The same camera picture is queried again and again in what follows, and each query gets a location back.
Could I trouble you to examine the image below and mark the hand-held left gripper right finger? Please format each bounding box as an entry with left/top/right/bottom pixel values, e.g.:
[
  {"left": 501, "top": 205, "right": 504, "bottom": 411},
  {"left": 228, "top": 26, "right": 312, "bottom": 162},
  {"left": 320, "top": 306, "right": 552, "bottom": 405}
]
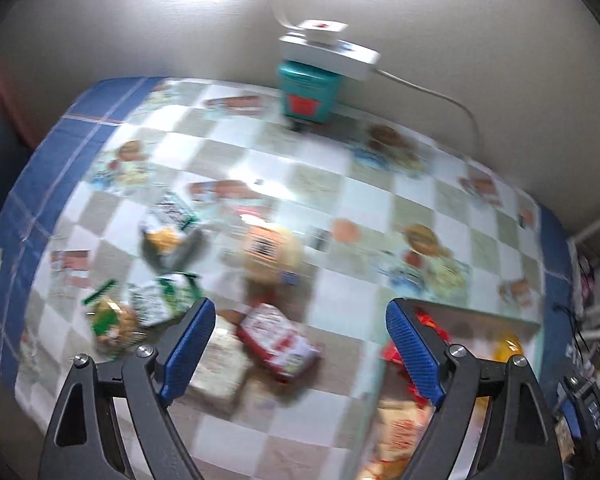
[{"left": 385, "top": 297, "right": 566, "bottom": 480}]

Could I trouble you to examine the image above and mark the reddish brown board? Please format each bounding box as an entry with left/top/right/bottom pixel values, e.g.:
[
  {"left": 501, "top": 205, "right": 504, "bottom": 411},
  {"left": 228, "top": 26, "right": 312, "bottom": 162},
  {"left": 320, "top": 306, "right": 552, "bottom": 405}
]
[{"left": 0, "top": 56, "right": 47, "bottom": 150}]

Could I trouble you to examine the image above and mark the white power strip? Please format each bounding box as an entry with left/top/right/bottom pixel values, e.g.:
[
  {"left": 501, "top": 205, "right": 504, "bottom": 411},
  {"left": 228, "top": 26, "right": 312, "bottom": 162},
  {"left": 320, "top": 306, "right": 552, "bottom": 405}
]
[{"left": 279, "top": 32, "right": 382, "bottom": 81}]

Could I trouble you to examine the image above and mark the orange roll cake packet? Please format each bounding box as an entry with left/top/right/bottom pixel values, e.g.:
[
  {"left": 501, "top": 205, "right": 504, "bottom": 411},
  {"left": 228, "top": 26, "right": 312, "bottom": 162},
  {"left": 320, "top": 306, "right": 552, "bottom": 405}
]
[{"left": 367, "top": 394, "right": 438, "bottom": 480}]

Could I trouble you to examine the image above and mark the white power cable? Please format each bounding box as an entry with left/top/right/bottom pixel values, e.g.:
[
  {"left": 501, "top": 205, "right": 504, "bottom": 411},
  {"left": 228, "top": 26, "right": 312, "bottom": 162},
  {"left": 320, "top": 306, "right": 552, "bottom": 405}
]
[{"left": 376, "top": 69, "right": 482, "bottom": 157}]

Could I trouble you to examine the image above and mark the dark green chip packet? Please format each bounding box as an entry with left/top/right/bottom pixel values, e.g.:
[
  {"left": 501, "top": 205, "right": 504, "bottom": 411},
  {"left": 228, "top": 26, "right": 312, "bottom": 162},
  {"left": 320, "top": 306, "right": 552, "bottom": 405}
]
[{"left": 139, "top": 192, "right": 206, "bottom": 271}]

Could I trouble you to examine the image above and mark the green edged white box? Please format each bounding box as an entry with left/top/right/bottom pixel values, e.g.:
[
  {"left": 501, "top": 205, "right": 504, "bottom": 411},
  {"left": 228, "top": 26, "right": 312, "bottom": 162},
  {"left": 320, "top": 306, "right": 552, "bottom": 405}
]
[{"left": 352, "top": 297, "right": 543, "bottom": 480}]

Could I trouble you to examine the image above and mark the white gooseneck lamp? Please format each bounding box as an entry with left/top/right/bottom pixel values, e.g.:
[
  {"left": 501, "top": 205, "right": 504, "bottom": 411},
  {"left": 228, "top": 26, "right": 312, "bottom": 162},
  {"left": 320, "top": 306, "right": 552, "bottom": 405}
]
[{"left": 256, "top": 0, "right": 350, "bottom": 47}]

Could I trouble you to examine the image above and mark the green zigzag edged nut packet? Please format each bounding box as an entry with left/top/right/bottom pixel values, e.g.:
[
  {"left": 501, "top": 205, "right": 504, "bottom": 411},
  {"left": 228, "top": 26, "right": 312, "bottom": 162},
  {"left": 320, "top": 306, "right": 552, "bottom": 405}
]
[{"left": 82, "top": 279, "right": 143, "bottom": 358}]

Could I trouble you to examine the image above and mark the clear bun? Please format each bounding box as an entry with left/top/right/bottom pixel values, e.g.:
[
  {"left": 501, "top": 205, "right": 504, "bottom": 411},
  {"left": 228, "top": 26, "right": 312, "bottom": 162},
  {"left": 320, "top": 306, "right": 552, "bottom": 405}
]
[{"left": 240, "top": 222, "right": 306, "bottom": 286}]

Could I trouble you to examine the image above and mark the dark red snack packet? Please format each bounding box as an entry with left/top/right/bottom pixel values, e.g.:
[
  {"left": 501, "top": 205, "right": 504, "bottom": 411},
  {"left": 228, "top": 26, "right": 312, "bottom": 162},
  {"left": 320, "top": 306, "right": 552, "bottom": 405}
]
[{"left": 237, "top": 302, "right": 322, "bottom": 383}]

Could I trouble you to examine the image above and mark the yellow snack packet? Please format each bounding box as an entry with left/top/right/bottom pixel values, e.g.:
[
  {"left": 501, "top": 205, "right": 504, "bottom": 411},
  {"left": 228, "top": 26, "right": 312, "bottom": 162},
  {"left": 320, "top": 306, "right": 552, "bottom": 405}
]
[{"left": 494, "top": 334, "right": 527, "bottom": 362}]

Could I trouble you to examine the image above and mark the white green chip packet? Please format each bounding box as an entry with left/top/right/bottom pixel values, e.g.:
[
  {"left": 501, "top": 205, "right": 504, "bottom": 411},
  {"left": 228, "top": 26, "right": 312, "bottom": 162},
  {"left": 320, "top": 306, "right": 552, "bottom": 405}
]
[{"left": 129, "top": 272, "right": 202, "bottom": 328}]

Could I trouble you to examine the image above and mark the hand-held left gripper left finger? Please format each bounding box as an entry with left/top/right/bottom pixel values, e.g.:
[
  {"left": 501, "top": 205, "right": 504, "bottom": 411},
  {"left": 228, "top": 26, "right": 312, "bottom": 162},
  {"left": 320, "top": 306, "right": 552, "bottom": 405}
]
[{"left": 39, "top": 297, "right": 217, "bottom": 480}]

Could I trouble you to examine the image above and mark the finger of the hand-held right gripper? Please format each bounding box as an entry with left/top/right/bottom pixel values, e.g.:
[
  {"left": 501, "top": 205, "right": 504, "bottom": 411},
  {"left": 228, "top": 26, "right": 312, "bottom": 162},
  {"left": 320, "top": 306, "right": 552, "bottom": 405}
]
[{"left": 560, "top": 397, "right": 583, "bottom": 443}]

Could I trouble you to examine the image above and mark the teal box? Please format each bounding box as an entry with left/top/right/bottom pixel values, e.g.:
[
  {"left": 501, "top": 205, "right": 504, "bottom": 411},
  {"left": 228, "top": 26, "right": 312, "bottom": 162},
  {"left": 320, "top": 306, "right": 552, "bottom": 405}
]
[{"left": 277, "top": 59, "right": 343, "bottom": 127}]

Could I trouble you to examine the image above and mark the black cabinet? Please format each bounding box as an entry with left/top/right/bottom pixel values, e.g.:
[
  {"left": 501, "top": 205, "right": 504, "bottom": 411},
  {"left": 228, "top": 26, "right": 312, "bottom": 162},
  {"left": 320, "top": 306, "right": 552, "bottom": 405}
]
[{"left": 0, "top": 85, "right": 37, "bottom": 233}]

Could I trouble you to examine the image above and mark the white snack packet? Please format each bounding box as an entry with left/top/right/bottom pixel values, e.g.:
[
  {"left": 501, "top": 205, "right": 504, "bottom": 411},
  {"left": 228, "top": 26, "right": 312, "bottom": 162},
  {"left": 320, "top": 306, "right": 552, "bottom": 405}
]
[{"left": 187, "top": 314, "right": 254, "bottom": 413}]

